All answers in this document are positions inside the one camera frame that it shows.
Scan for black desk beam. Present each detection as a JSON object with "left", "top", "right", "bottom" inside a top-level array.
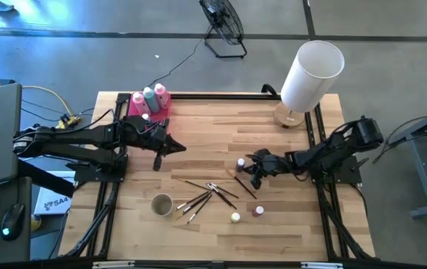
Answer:
[{"left": 17, "top": 158, "right": 76, "bottom": 198}]

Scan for yellow ball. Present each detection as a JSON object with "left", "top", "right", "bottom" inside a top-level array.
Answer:
[{"left": 30, "top": 214, "right": 43, "bottom": 232}]

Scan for blue-grey metal desk frame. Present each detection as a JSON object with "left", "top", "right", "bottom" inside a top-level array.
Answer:
[{"left": 387, "top": 102, "right": 427, "bottom": 220}]

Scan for black handle paintbrush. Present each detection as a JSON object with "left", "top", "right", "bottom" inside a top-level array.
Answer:
[
  {"left": 209, "top": 182, "right": 240, "bottom": 200},
  {"left": 206, "top": 184, "right": 238, "bottom": 210},
  {"left": 175, "top": 191, "right": 211, "bottom": 210}
]

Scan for large teal paint bottle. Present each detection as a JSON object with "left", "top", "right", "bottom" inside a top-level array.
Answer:
[{"left": 142, "top": 86, "right": 161, "bottom": 114}]

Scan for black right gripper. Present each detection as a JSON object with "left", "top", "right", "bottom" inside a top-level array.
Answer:
[{"left": 242, "top": 148, "right": 292, "bottom": 191}]

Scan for black computer mouse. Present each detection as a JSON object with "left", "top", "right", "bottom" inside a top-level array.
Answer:
[{"left": 0, "top": 202, "right": 26, "bottom": 242}]

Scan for pink plastic tray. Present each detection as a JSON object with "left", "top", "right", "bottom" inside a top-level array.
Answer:
[{"left": 125, "top": 95, "right": 172, "bottom": 130}]

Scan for black fan cable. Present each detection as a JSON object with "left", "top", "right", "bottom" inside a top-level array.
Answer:
[{"left": 146, "top": 25, "right": 214, "bottom": 89}]

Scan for thin black paintbrush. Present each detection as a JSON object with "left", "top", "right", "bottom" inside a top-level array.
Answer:
[{"left": 176, "top": 178, "right": 210, "bottom": 191}]

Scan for flat paintbrush silver ferrule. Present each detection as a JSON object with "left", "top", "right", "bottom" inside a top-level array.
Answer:
[{"left": 186, "top": 194, "right": 214, "bottom": 225}]

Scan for silver frame bracket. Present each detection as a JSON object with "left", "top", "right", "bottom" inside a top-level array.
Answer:
[
  {"left": 92, "top": 260, "right": 136, "bottom": 269},
  {"left": 301, "top": 262, "right": 344, "bottom": 269}
]

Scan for black paintbrush tan bristles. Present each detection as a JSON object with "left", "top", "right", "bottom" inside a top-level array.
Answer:
[{"left": 174, "top": 192, "right": 212, "bottom": 220}]

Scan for black floor fan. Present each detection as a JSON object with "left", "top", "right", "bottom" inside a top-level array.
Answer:
[{"left": 198, "top": 0, "right": 248, "bottom": 60}]

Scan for white ribbed cup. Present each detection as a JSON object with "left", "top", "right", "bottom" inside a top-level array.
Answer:
[{"left": 150, "top": 193, "right": 175, "bottom": 218}]

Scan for yellow cable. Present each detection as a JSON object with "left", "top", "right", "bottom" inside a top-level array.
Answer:
[{"left": 21, "top": 84, "right": 73, "bottom": 117}]

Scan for yellow black power connector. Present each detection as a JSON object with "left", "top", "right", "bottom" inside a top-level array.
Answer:
[{"left": 60, "top": 114, "right": 82, "bottom": 130}]

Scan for table lamp white shade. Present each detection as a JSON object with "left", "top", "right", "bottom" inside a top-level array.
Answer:
[{"left": 272, "top": 40, "right": 345, "bottom": 130}]

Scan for large pink paint bottle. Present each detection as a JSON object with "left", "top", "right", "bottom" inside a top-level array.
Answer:
[
  {"left": 132, "top": 91, "right": 151, "bottom": 117},
  {"left": 154, "top": 82, "right": 171, "bottom": 109}
]

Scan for dark grey desk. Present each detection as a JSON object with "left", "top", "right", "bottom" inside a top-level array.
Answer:
[{"left": 0, "top": 176, "right": 34, "bottom": 265}]

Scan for black paintbrush orange bristles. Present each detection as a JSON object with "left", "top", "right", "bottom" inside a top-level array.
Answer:
[{"left": 224, "top": 167, "right": 258, "bottom": 200}]

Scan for white cardboard box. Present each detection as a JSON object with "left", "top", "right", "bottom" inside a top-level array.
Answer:
[{"left": 33, "top": 185, "right": 75, "bottom": 217}]

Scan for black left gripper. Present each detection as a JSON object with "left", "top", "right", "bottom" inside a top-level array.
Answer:
[{"left": 144, "top": 118, "right": 187, "bottom": 172}]

